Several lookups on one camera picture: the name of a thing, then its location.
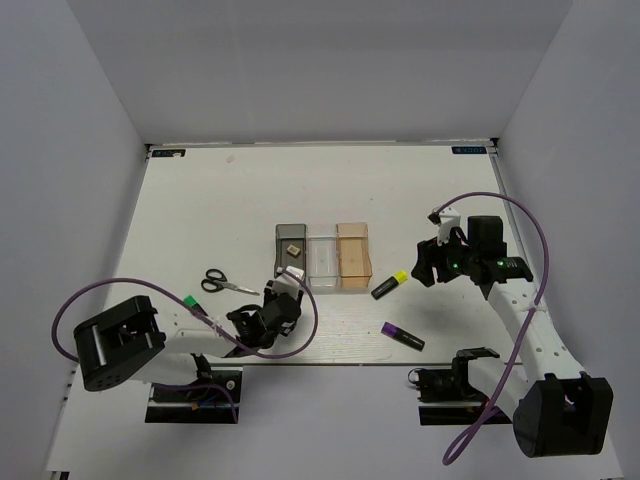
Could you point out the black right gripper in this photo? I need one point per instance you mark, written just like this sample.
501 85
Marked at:
429 250

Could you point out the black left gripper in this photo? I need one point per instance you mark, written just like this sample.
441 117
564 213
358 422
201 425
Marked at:
268 295

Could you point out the yellow cap black highlighter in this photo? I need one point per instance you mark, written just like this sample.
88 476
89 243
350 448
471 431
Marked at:
389 285

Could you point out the black handled scissors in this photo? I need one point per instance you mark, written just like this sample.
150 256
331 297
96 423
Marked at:
215 281

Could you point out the purple cap black highlighter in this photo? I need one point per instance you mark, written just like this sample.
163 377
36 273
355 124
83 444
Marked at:
402 336

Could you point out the green cap black highlighter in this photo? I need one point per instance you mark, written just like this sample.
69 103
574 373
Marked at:
194 305

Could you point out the beige rectangular eraser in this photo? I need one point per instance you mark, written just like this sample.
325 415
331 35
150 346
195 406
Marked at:
293 250

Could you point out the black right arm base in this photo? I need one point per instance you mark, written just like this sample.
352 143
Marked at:
458 395

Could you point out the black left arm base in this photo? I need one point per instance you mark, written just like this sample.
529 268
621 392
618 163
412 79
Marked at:
214 397

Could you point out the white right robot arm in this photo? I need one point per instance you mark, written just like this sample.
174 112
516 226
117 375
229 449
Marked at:
554 406

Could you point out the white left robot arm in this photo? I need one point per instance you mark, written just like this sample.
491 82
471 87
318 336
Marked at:
127 342

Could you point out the orange transparent plastic container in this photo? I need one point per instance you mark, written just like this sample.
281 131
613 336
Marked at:
354 263

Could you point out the smoky grey plastic container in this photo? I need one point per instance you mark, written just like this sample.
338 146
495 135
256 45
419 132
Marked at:
286 234

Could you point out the clear plastic container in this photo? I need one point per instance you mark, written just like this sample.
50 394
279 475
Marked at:
322 263

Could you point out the right corner table label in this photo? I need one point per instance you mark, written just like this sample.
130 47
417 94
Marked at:
468 150

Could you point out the corner table label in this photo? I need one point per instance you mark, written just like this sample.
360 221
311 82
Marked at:
468 150
168 153

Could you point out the left corner table label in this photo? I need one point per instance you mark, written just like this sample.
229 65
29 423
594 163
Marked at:
168 153

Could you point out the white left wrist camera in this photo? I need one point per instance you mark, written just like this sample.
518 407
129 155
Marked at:
287 280

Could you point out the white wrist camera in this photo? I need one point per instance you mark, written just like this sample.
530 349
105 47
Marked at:
447 220
287 280

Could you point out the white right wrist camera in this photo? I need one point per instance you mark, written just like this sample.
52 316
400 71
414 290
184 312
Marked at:
447 220

